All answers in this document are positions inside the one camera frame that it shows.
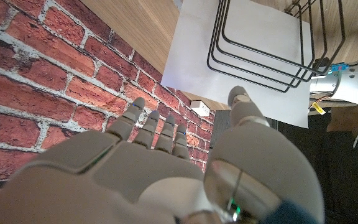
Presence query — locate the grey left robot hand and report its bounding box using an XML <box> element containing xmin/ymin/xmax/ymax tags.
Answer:
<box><xmin>309</xmin><ymin>73</ymin><xmax>342</xmax><ymax>101</ymax></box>

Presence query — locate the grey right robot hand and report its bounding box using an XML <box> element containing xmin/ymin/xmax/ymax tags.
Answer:
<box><xmin>0</xmin><ymin>86</ymin><xmax>324</xmax><ymax>224</ymax></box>

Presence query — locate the white paper file sheet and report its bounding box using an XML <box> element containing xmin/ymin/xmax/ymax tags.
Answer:
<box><xmin>160</xmin><ymin>0</ymin><xmax>313</xmax><ymax>129</ymax></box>

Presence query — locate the cardboard box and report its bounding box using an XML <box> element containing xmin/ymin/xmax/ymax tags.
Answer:
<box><xmin>326</xmin><ymin>105</ymin><xmax>358</xmax><ymax>133</ymax></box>

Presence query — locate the white power outlet strip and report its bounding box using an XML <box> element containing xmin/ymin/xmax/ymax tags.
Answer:
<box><xmin>190</xmin><ymin>100</ymin><xmax>211</xmax><ymax>118</ymax></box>

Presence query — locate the printed red brick backdrop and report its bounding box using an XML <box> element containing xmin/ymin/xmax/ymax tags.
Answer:
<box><xmin>0</xmin><ymin>0</ymin><xmax>217</xmax><ymax>212</ymax></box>

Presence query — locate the black wire file holder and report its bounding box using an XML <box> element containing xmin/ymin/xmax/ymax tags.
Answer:
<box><xmin>206</xmin><ymin>0</ymin><xmax>346</xmax><ymax>93</ymax></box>

